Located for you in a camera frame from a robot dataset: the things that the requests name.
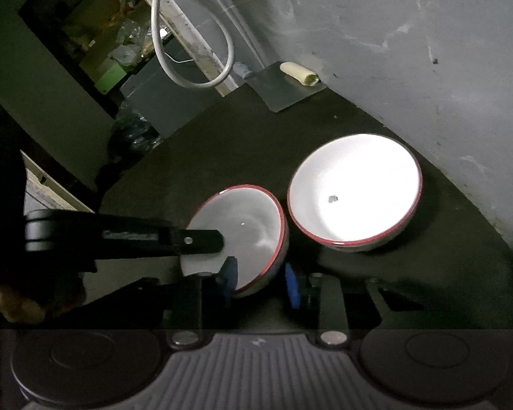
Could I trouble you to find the white red-rimmed ceramic bowl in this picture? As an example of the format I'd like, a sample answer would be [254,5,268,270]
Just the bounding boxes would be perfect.
[184,184,290,299]
[287,133,423,253]

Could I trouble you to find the person's left hand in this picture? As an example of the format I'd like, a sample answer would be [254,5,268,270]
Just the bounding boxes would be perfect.
[0,283,47,324]

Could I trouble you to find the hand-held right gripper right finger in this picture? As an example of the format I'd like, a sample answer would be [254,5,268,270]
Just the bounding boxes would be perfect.
[284,262,450,347]

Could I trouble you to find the thin white cable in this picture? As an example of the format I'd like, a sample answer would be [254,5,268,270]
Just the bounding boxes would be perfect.
[159,29,197,64]

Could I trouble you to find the metal cleaver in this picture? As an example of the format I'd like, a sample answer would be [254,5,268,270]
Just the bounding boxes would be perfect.
[245,61,328,114]

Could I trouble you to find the white hose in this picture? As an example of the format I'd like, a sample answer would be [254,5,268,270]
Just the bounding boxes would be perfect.
[150,0,235,91]

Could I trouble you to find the black garbage bag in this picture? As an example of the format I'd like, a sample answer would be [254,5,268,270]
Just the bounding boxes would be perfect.
[110,114,164,155]

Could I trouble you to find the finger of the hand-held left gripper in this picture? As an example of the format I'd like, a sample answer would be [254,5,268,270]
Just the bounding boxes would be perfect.
[96,218,225,262]

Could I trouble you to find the green box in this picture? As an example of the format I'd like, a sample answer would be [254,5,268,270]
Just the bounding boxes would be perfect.
[94,65,128,95]

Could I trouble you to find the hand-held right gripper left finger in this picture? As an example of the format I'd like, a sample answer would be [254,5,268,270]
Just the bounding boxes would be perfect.
[81,256,240,347]

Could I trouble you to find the pile of clear plastic bags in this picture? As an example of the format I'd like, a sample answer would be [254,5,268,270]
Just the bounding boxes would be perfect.
[107,17,155,67]

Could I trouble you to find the dark grey cabinet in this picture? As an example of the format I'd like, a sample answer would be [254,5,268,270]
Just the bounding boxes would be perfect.
[120,40,224,138]

